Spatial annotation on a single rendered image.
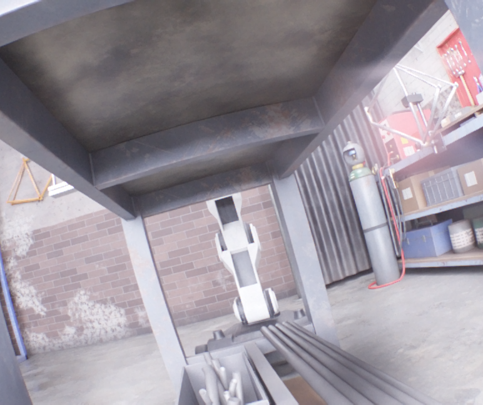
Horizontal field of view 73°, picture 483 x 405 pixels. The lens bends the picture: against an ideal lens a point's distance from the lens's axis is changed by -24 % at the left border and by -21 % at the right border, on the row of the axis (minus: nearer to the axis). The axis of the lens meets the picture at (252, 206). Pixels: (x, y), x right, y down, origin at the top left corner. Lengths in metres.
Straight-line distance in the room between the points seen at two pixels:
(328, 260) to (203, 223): 1.23
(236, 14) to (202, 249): 3.50
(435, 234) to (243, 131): 2.05
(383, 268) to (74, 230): 2.97
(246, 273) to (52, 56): 1.57
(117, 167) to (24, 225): 3.61
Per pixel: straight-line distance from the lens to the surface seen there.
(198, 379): 1.26
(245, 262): 1.92
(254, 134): 0.88
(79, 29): 0.49
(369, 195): 2.97
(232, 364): 1.24
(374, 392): 0.69
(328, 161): 3.86
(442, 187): 2.48
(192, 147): 0.86
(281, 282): 4.00
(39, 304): 4.37
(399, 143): 3.17
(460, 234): 2.55
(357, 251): 3.83
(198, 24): 0.53
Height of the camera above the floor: 0.53
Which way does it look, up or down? 6 degrees up
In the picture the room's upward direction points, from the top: 16 degrees counter-clockwise
